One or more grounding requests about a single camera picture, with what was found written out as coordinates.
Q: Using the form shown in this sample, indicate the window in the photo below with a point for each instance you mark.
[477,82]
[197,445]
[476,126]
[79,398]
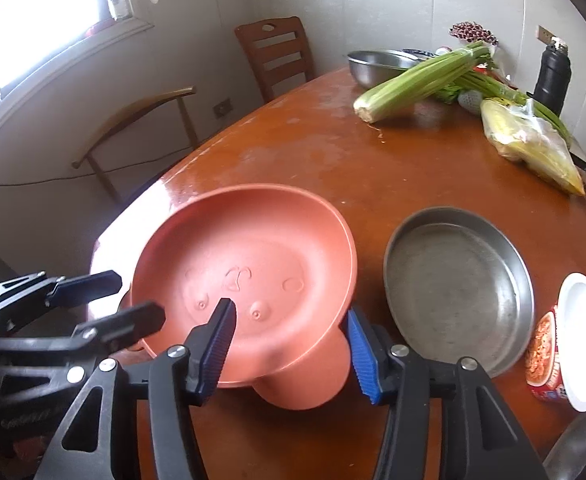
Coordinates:
[33,5]

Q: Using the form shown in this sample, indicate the black thermos bottle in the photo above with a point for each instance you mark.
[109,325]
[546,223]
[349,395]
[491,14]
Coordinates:
[552,80]

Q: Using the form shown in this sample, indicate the light wooden chair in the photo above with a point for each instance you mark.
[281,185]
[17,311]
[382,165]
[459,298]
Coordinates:
[138,105]

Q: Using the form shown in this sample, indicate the plastic bag of corn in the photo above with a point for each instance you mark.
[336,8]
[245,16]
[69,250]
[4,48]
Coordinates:
[523,140]

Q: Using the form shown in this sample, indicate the pink pig-shaped plate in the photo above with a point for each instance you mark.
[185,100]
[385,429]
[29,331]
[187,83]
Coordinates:
[253,260]

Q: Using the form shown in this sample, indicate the celery bunch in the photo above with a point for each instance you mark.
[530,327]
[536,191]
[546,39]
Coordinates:
[408,87]
[493,87]

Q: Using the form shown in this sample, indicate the red and white bouquet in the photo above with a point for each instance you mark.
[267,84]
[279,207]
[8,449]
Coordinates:
[470,32]

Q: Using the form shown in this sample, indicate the stainless steel bowl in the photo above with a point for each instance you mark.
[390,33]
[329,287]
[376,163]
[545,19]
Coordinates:
[578,450]
[373,70]

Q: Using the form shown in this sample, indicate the dark rimmed dish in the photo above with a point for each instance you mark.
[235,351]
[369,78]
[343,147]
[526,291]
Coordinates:
[418,52]

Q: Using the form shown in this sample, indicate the fruit in white foam net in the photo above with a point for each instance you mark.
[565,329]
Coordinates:
[470,100]

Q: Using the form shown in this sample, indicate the stainless steel plate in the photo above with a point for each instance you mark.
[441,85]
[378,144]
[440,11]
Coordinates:
[453,285]

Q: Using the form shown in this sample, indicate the red instant noodle cup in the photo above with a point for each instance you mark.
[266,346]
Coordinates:
[540,355]

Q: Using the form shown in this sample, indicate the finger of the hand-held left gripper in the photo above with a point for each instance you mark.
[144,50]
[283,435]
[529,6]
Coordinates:
[133,320]
[88,285]

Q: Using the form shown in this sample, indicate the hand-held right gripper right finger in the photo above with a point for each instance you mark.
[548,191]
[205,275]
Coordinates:
[365,360]

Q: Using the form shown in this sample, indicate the dark wooden chair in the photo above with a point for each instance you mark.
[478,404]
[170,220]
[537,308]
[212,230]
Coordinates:
[273,40]

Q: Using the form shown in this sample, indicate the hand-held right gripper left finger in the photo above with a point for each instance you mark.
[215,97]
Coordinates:
[217,345]

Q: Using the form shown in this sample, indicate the white plate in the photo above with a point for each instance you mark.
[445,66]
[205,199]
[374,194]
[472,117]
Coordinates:
[580,340]

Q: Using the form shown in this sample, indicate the white jar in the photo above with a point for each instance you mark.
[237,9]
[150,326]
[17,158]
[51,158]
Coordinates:
[119,6]

